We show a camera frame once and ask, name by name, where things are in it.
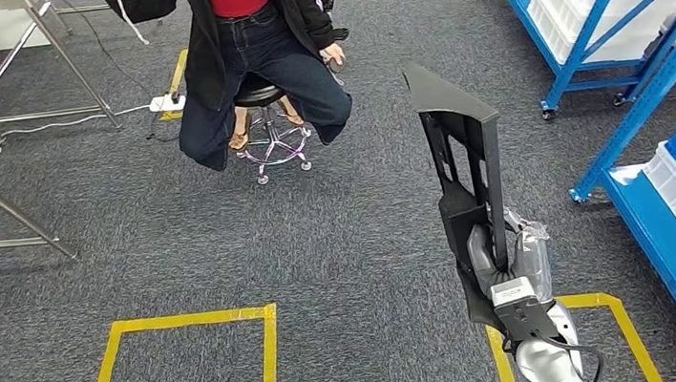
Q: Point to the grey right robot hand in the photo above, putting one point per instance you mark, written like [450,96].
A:
[533,256]

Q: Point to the black plastic plate part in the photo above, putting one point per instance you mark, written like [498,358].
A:
[458,102]

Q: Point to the blue metal shelf rack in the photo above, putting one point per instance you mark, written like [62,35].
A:
[574,54]
[668,241]

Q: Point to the black stool with chrome base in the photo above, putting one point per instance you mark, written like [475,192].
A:
[257,93]

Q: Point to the person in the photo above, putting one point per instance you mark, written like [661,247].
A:
[258,46]

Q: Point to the white power strip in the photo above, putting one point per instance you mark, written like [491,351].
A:
[166,103]

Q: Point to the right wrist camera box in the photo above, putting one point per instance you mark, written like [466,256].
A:
[521,315]

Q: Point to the stainless steel table frame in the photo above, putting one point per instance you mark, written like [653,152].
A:
[49,113]

